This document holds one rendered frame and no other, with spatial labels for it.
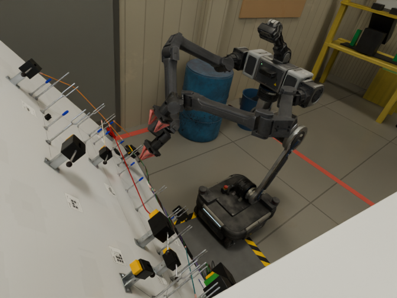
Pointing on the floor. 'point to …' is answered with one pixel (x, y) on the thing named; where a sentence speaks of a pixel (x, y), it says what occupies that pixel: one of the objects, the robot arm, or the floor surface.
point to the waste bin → (248, 102)
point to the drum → (206, 131)
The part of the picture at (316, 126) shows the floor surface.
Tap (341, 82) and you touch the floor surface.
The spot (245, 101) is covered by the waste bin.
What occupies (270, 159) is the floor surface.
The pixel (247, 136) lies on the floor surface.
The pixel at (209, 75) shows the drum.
